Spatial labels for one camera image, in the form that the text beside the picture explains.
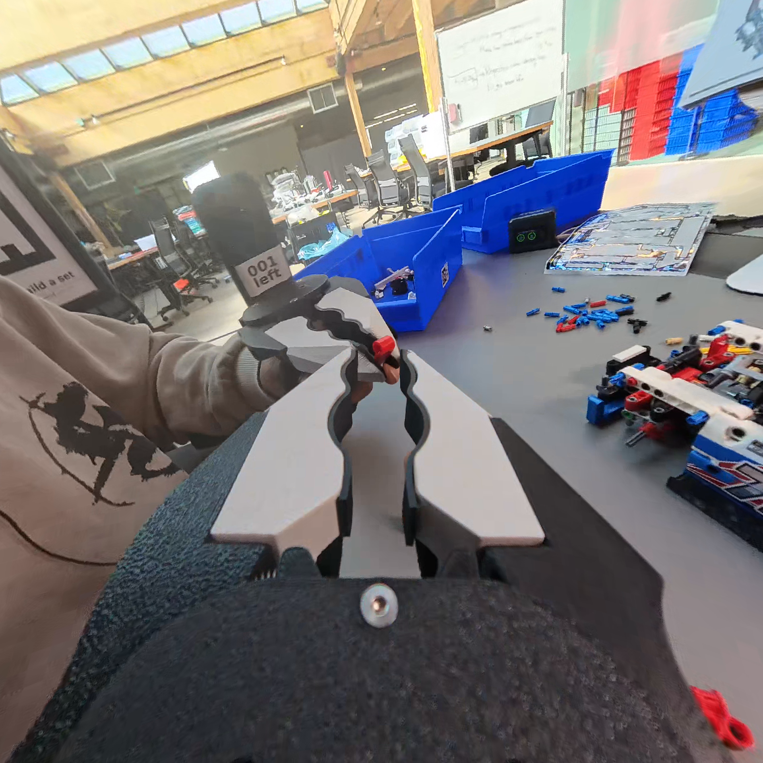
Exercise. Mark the toy brick race car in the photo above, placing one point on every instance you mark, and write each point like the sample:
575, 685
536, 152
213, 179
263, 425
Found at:
673, 399

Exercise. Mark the grey brick parts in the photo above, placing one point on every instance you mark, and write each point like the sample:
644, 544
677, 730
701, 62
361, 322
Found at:
393, 275

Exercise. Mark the wall of red blue bins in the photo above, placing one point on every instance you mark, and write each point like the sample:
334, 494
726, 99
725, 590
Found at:
650, 113

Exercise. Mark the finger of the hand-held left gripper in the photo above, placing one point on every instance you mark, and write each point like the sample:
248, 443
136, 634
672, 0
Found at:
298, 346
360, 310

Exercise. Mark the holographic sticker sheet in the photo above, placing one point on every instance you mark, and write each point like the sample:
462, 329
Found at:
632, 244

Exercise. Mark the red long brick connector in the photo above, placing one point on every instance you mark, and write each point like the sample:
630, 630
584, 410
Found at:
384, 347

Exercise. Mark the person's left forearm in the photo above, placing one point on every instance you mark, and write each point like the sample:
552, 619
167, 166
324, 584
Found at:
196, 381

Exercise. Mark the person's left hand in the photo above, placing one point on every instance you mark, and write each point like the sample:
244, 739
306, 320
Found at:
277, 381

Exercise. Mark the cluttered wooden workbench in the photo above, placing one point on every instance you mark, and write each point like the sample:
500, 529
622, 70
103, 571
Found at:
310, 200

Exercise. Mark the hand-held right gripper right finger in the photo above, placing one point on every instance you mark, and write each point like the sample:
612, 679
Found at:
471, 477

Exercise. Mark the black brick connector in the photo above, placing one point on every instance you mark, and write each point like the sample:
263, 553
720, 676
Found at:
638, 325

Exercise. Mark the long wooden table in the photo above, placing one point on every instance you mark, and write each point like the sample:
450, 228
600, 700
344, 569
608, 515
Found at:
506, 138

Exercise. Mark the black box with green lights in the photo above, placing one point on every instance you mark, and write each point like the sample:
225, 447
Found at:
533, 235

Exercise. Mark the black office chair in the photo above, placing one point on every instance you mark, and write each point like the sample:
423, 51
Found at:
387, 185
414, 167
167, 250

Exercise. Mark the pile of small brick pins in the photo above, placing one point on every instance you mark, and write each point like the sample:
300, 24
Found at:
599, 316

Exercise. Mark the blue labelled storage bin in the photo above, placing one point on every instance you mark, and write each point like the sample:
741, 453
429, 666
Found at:
429, 262

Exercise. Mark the person's beige hoodie torso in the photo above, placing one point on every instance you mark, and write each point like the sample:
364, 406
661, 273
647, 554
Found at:
71, 506

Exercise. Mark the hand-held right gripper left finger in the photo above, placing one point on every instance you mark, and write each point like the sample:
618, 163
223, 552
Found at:
280, 477

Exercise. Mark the grey desk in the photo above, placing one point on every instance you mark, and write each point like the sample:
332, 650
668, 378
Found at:
536, 387

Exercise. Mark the framed poster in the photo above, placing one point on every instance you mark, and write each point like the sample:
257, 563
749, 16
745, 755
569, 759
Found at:
36, 250

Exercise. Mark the blue plastic bag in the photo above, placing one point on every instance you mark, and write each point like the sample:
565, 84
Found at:
322, 247

